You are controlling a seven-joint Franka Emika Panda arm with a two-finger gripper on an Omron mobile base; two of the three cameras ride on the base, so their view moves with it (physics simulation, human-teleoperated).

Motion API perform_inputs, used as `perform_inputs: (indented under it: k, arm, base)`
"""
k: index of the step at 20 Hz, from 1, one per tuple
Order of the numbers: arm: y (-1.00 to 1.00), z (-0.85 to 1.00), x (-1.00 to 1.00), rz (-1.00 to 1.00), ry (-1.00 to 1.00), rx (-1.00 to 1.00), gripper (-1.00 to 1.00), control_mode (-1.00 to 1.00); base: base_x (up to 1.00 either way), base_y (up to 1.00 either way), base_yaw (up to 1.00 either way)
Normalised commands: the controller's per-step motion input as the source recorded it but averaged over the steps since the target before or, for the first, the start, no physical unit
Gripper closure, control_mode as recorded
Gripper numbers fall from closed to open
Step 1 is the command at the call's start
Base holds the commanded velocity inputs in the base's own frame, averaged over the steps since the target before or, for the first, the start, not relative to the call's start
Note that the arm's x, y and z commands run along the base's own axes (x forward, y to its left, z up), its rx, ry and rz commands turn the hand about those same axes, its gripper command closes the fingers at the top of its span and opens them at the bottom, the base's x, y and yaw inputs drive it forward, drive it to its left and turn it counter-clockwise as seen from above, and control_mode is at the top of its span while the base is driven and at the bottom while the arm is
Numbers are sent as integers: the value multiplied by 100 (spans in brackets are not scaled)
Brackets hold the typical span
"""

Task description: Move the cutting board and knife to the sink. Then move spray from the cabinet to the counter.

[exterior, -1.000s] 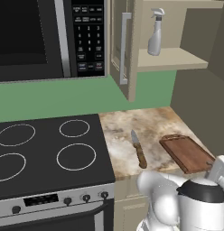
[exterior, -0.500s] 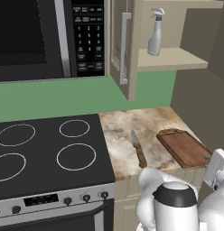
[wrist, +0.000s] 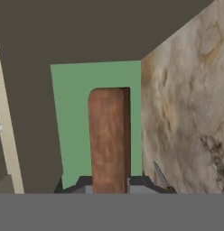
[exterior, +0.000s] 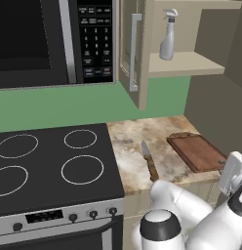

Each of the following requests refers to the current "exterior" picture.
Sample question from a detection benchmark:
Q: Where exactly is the silver microwave handle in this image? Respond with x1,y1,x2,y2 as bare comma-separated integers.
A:
59,0,78,85

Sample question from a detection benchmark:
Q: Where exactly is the white spray bottle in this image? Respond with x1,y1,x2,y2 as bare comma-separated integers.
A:
159,8,179,62

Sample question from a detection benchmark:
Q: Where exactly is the brown wooden cutting board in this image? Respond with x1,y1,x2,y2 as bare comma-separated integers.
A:
166,131,228,174

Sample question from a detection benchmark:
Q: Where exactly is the black microwave oven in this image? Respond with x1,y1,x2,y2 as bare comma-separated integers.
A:
0,0,118,91

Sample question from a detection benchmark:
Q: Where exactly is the beige wall cabinet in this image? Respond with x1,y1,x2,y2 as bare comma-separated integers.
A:
145,0,242,79

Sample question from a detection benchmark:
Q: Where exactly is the black and silver stove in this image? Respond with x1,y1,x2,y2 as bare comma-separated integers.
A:
0,122,126,250

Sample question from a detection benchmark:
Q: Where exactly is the beige cabinet door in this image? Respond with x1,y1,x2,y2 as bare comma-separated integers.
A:
118,0,156,111

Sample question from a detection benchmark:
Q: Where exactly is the wooden handled kitchen knife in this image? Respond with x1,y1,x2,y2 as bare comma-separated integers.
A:
141,140,160,183

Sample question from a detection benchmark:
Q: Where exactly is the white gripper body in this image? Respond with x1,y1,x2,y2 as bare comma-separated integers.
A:
218,150,242,197

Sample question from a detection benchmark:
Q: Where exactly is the silver cabinet door handle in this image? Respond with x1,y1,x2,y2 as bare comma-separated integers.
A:
129,13,143,93

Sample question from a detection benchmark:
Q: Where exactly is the silver oven door handle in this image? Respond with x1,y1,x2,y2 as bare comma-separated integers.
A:
0,217,123,249

